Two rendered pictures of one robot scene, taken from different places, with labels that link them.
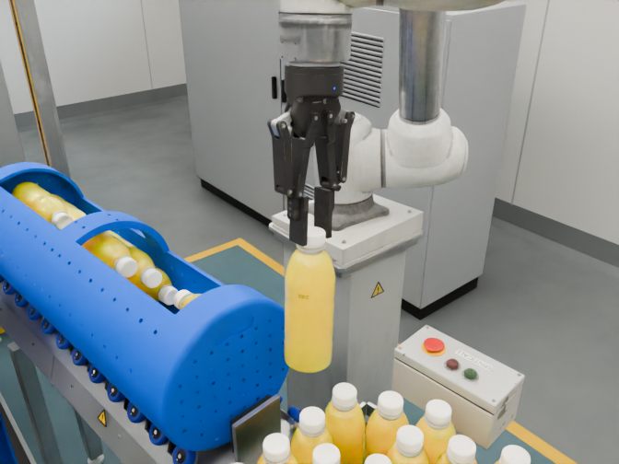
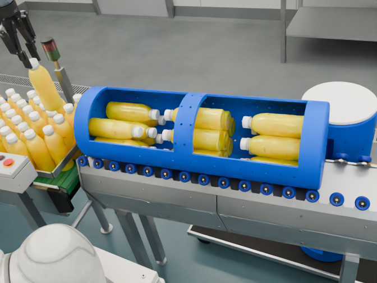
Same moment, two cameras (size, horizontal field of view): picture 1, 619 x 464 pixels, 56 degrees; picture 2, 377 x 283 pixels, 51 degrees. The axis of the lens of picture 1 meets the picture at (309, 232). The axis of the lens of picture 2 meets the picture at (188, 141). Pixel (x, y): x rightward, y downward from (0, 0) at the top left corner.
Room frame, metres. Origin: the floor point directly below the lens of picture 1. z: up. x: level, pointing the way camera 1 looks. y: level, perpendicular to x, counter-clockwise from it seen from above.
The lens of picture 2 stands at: (2.12, 0.08, 1.97)
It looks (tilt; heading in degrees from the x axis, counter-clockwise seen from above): 39 degrees down; 163
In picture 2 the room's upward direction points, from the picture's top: 12 degrees counter-clockwise
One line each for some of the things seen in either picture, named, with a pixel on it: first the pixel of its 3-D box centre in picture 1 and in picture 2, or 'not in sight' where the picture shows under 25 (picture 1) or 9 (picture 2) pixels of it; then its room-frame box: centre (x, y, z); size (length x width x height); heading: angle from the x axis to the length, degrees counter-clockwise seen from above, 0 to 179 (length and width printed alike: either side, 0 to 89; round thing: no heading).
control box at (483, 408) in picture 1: (454, 382); (4, 170); (0.79, -0.26, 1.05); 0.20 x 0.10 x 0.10; 45
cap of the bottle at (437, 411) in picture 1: (437, 411); (11, 137); (0.67, -0.20, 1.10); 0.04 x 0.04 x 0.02
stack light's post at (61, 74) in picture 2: not in sight; (93, 150); (0.20, 0.07, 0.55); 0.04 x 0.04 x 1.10; 45
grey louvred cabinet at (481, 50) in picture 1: (315, 121); not in sight; (3.32, -0.04, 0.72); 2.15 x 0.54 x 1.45; 40
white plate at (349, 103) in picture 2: not in sight; (338, 101); (1.15, 1.00, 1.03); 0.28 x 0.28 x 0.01
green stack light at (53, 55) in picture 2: not in sight; (52, 53); (0.20, 0.07, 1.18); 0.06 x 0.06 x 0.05
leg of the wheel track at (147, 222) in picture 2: not in sight; (150, 228); (0.72, 0.19, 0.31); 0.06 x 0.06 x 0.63; 45
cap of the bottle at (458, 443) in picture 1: (461, 448); (5, 130); (0.60, -0.22, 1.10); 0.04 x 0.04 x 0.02
